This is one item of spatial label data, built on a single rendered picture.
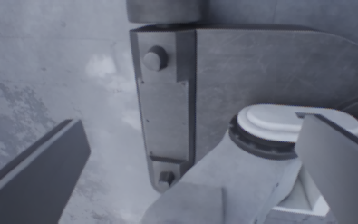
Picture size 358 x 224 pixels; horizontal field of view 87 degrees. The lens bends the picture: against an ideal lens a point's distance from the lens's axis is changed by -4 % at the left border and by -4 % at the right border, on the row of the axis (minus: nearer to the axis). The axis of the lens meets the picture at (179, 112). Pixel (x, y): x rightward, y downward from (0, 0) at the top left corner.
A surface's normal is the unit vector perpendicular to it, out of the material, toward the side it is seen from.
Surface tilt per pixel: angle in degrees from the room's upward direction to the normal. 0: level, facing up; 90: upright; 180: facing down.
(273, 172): 90
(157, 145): 0
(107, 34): 0
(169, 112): 0
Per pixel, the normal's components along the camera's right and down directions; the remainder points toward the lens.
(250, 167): -0.03, -0.88
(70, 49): -0.21, 0.48
